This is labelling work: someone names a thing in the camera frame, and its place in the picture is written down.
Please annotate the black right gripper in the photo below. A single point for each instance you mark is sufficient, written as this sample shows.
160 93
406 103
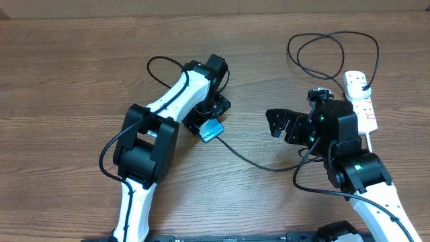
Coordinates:
295 122

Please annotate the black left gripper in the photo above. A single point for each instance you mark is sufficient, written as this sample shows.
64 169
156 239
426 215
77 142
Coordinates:
222 104

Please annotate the blue Galaxy smartphone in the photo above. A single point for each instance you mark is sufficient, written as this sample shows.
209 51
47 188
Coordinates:
210 130

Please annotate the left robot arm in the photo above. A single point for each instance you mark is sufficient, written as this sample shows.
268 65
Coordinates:
145 146

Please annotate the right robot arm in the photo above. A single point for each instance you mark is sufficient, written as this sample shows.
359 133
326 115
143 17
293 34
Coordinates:
357 174

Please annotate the white charger plug adapter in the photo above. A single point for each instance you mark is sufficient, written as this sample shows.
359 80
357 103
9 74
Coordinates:
355 92

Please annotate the white power strip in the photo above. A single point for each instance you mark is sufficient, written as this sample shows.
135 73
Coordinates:
366 118

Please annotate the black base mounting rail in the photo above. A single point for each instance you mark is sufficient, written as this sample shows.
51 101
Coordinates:
338 231

